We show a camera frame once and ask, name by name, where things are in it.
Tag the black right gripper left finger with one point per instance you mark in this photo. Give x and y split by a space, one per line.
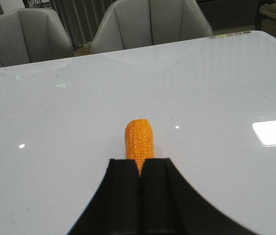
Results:
115 207

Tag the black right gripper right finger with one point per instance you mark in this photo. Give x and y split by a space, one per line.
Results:
171 206

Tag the orange corn cob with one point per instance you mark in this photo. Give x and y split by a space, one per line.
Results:
139 142

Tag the coloured stickers strip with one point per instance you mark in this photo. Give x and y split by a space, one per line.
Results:
230 34

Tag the grey chair on right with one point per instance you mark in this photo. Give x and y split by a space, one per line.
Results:
131 24

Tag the grey chair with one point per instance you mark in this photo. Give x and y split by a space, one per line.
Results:
131 24
30 35

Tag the grey chair on left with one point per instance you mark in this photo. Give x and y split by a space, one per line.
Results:
30 35

